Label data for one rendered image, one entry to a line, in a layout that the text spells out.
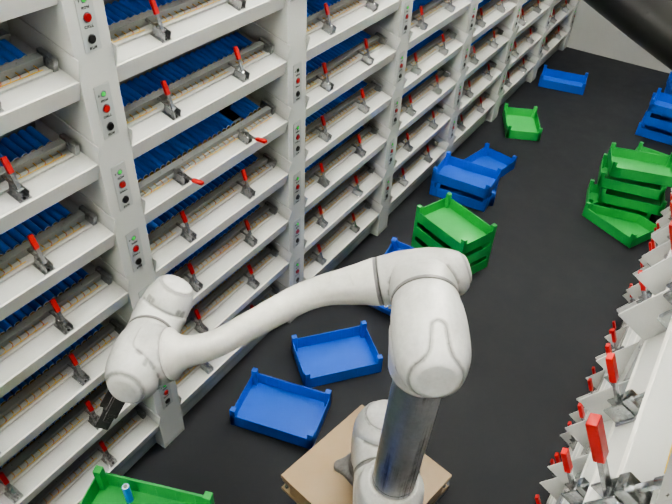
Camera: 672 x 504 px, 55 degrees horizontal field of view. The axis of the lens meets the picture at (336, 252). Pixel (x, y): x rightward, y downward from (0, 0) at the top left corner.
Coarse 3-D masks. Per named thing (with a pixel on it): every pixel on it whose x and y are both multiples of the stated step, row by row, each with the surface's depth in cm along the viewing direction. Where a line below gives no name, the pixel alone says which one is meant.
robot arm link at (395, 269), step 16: (384, 256) 128; (400, 256) 126; (416, 256) 125; (432, 256) 124; (448, 256) 124; (464, 256) 125; (384, 272) 125; (400, 272) 122; (416, 272) 120; (432, 272) 119; (448, 272) 121; (464, 272) 123; (384, 288) 125; (464, 288) 124; (384, 304) 128
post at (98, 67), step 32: (64, 0) 119; (96, 0) 125; (64, 32) 123; (96, 64) 131; (96, 128) 137; (128, 160) 149; (96, 192) 149; (128, 224) 157; (128, 256) 161; (128, 320) 176; (160, 416) 203
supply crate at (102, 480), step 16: (96, 480) 156; (112, 480) 158; (128, 480) 156; (96, 496) 157; (112, 496) 157; (144, 496) 157; (160, 496) 157; (176, 496) 156; (192, 496) 154; (208, 496) 150
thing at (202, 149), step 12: (264, 108) 197; (252, 120) 192; (228, 132) 185; (204, 144) 179; (216, 144) 182; (192, 156) 175; (168, 168) 170; (144, 180) 164; (156, 180) 167; (168, 180) 169; (144, 192) 163
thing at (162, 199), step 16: (256, 96) 202; (272, 96) 198; (272, 112) 199; (288, 112) 198; (256, 128) 194; (272, 128) 196; (224, 144) 185; (240, 144) 187; (256, 144) 191; (208, 160) 179; (224, 160) 181; (240, 160) 188; (192, 176) 173; (208, 176) 177; (160, 192) 167; (176, 192) 168; (192, 192) 175; (144, 208) 159; (160, 208) 165
